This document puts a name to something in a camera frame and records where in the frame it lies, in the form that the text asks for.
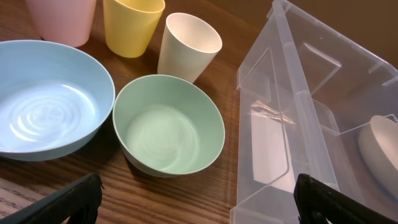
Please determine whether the yellow cup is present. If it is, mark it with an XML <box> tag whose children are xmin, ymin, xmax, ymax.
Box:
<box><xmin>103</xmin><ymin>0</ymin><xmax>165</xmax><ymax>58</ymax></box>

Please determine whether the pink cup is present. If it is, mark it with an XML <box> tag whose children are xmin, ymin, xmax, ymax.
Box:
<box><xmin>26</xmin><ymin>0</ymin><xmax>96</xmax><ymax>47</ymax></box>

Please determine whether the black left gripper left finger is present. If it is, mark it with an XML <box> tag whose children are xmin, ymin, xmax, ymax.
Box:
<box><xmin>1</xmin><ymin>173</ymin><xmax>103</xmax><ymax>224</ymax></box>

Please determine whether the cream large bowl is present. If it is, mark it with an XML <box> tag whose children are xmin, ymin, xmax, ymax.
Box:
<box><xmin>358</xmin><ymin>115</ymin><xmax>397</xmax><ymax>197</ymax></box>

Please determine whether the mint green bowl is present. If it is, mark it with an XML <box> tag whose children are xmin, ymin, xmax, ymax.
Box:
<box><xmin>112</xmin><ymin>75</ymin><xmax>226</xmax><ymax>177</ymax></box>

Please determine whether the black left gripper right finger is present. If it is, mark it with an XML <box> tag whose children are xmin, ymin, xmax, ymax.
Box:
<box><xmin>294</xmin><ymin>174</ymin><xmax>397</xmax><ymax>224</ymax></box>

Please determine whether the light blue bowl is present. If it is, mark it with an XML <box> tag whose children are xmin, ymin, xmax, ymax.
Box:
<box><xmin>1</xmin><ymin>40</ymin><xmax>116</xmax><ymax>161</ymax></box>

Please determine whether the clear plastic storage box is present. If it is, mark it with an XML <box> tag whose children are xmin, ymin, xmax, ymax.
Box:
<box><xmin>230</xmin><ymin>1</ymin><xmax>397</xmax><ymax>223</ymax></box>

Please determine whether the cream white cup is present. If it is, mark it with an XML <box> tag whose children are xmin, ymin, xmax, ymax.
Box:
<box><xmin>157</xmin><ymin>12</ymin><xmax>223</xmax><ymax>83</ymax></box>

